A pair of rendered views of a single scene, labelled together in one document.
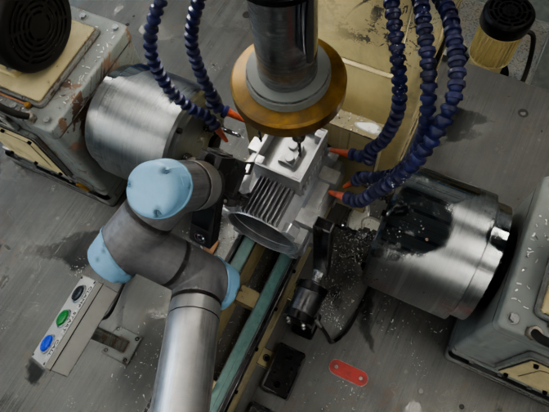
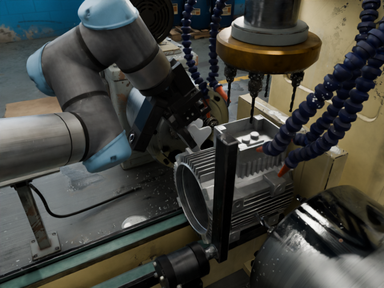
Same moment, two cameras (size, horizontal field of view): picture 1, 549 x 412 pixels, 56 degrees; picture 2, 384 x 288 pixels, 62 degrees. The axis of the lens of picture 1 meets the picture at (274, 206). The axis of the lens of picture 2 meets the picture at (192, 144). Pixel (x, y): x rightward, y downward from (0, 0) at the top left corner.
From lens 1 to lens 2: 54 cm
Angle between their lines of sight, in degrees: 36
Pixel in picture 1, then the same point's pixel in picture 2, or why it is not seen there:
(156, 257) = (70, 72)
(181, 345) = (12, 119)
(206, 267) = (102, 114)
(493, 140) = not seen: outside the picture
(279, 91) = (252, 26)
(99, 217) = (111, 171)
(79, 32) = (170, 47)
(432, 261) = (337, 270)
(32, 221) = not seen: hidden behind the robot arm
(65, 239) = (83, 171)
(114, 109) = not seen: hidden behind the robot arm
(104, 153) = (131, 100)
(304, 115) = (262, 48)
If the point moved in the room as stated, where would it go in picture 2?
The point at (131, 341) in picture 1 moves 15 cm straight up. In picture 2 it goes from (52, 247) to (37, 204)
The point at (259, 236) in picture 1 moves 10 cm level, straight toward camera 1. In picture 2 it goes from (191, 215) to (175, 248)
